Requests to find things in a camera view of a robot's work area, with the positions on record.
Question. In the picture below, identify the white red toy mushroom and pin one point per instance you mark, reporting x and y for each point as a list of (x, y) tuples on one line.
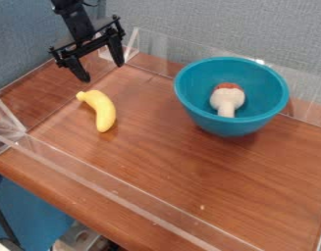
[(226, 99)]

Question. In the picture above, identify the yellow toy banana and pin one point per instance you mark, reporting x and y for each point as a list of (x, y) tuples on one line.
[(103, 106)]

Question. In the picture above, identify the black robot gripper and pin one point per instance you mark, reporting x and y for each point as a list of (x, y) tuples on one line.
[(88, 37)]

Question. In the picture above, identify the blue plastic bowl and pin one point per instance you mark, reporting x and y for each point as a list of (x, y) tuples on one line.
[(265, 88)]

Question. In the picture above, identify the grey metal bracket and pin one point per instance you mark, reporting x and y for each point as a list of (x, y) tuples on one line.
[(79, 238)]

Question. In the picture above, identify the clear acrylic table barrier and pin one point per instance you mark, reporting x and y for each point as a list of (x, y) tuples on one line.
[(156, 184)]

